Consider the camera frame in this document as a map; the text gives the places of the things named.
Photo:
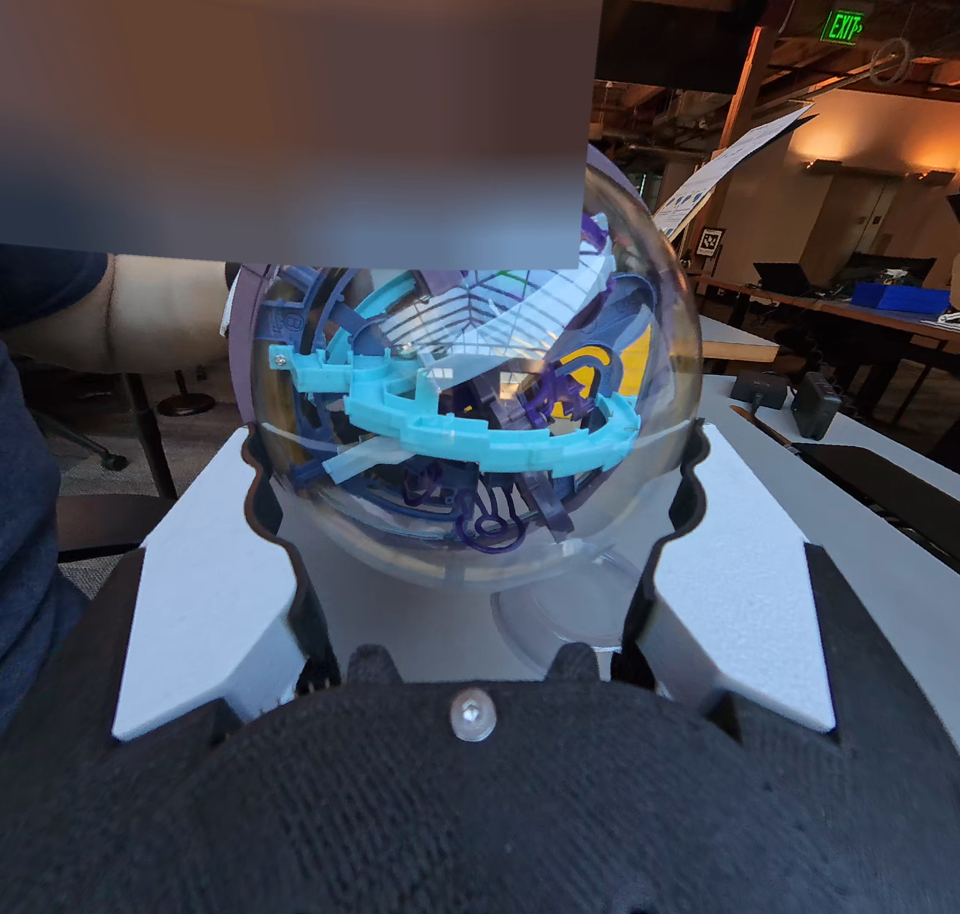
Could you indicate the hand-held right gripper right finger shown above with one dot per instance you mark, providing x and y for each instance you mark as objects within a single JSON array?
[{"x": 742, "y": 599}]

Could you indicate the black mat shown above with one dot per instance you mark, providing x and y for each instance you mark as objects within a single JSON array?
[{"x": 892, "y": 490}]

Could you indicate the white poster board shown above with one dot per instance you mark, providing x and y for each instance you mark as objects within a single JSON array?
[{"x": 739, "y": 153}]

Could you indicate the long wooden table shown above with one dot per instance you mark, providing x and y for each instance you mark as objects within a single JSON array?
[{"x": 862, "y": 318}]

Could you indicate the green exit sign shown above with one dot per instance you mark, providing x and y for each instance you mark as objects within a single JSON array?
[{"x": 841, "y": 27}]

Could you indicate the black and white marker tag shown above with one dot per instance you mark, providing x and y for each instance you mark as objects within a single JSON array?
[{"x": 710, "y": 242}]

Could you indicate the small white table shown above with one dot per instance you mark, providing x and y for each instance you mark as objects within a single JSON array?
[{"x": 739, "y": 340}]

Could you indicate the blue box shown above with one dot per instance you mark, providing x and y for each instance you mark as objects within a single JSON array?
[{"x": 900, "y": 297}]

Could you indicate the round black stand base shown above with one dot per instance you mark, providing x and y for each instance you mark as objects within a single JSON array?
[{"x": 186, "y": 405}]

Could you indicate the black laptop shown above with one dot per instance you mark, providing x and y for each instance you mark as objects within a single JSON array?
[{"x": 784, "y": 278}]

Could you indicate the upright black power adapter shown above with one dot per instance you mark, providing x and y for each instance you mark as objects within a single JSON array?
[{"x": 816, "y": 404}]

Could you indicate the black office chair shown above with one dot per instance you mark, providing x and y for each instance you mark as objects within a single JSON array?
[{"x": 112, "y": 520}]

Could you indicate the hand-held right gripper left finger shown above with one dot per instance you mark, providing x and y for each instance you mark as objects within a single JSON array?
[{"x": 202, "y": 599}]

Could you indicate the person's dark blue clothing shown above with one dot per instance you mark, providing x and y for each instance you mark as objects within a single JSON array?
[{"x": 30, "y": 479}]

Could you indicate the flat black power adapter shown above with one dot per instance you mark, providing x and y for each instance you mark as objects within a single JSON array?
[{"x": 759, "y": 387}]

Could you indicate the clear plastic maze ball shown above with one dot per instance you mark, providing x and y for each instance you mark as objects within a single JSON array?
[{"x": 450, "y": 423}]

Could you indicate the person's left forearm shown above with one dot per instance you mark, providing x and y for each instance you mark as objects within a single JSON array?
[{"x": 142, "y": 314}]

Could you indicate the clear round ball stand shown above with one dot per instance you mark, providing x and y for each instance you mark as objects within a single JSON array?
[{"x": 555, "y": 618}]

